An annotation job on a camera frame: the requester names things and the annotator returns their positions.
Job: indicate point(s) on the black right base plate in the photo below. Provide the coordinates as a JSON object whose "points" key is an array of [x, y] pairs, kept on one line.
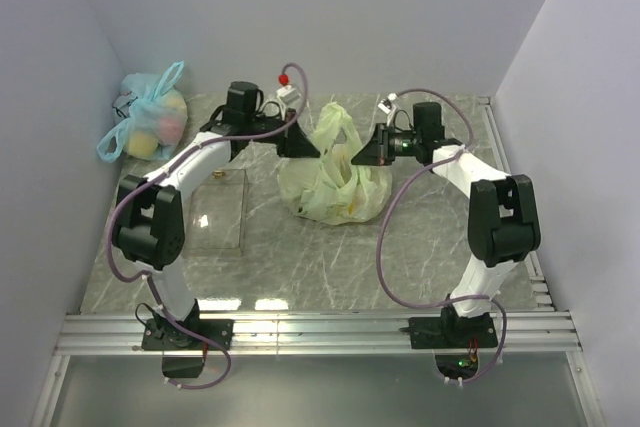
{"points": [[430, 333]]}

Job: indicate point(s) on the clear plastic tray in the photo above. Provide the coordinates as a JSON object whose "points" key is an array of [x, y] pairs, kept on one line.
{"points": [[215, 216]]}

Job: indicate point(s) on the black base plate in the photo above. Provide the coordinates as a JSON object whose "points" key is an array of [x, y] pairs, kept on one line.
{"points": [[430, 333], [160, 335]]}

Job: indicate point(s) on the aluminium mounting rail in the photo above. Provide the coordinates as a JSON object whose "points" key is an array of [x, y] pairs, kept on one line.
{"points": [[297, 333]]}

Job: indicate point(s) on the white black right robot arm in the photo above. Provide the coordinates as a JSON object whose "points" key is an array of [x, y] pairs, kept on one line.
{"points": [[502, 228]]}

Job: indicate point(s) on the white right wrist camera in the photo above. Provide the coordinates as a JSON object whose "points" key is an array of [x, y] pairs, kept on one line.
{"points": [[389, 108]]}

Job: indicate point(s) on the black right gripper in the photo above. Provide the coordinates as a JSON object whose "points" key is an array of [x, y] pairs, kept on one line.
{"points": [[377, 151]]}

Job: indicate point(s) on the pale green plastic bag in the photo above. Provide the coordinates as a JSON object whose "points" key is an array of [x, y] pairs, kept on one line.
{"points": [[330, 189]]}

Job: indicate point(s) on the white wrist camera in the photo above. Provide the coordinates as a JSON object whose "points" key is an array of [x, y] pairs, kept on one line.
{"points": [[288, 94], [389, 108]]}

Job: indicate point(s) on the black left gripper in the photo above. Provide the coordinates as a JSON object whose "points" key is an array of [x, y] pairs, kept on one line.
{"points": [[294, 143]]}

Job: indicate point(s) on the blue plastic bag with fruits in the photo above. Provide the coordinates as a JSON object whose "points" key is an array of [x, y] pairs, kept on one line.
{"points": [[150, 117]]}

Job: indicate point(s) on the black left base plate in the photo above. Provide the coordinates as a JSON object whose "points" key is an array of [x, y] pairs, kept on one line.
{"points": [[160, 335]]}

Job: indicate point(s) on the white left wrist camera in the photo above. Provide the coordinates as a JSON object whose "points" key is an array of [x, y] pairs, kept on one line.
{"points": [[288, 94]]}

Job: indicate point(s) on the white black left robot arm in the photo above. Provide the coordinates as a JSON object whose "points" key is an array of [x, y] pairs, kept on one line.
{"points": [[147, 225]]}

